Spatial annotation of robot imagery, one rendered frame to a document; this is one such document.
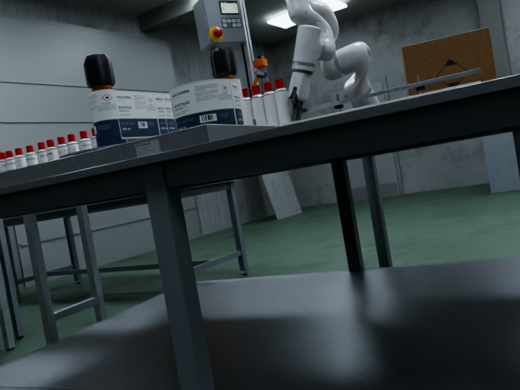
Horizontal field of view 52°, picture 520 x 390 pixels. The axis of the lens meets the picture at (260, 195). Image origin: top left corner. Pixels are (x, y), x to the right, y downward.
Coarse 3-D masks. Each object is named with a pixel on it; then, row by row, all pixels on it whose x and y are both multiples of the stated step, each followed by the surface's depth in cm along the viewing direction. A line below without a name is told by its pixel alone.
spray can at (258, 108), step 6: (252, 90) 202; (258, 90) 202; (252, 96) 203; (258, 96) 201; (252, 102) 202; (258, 102) 201; (252, 108) 203; (258, 108) 201; (264, 108) 202; (258, 114) 201; (264, 114) 201; (258, 120) 201; (264, 120) 201
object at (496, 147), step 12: (492, 144) 709; (504, 144) 702; (492, 156) 711; (504, 156) 704; (492, 168) 713; (504, 168) 705; (516, 168) 697; (492, 180) 715; (504, 180) 707; (516, 180) 699; (492, 192) 717
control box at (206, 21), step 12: (204, 0) 208; (216, 0) 210; (228, 0) 213; (204, 12) 208; (216, 12) 210; (240, 12) 215; (204, 24) 209; (216, 24) 210; (204, 36) 211; (228, 36) 212; (240, 36) 215; (204, 48) 213; (216, 48) 216
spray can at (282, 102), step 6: (276, 84) 197; (282, 84) 197; (276, 90) 197; (282, 90) 195; (276, 96) 196; (282, 96) 196; (276, 102) 197; (282, 102) 196; (288, 102) 196; (282, 108) 196; (288, 108) 196; (282, 114) 196; (288, 114) 196; (282, 120) 196; (288, 120) 196
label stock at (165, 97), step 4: (164, 96) 175; (168, 96) 177; (164, 100) 175; (168, 100) 177; (164, 104) 175; (168, 104) 176; (164, 108) 174; (168, 108) 176; (168, 112) 176; (172, 112) 178; (168, 116) 175; (172, 116) 178; (168, 120) 175; (172, 120) 177; (168, 124) 175; (172, 124) 177; (168, 128) 175; (172, 128) 176; (168, 132) 174
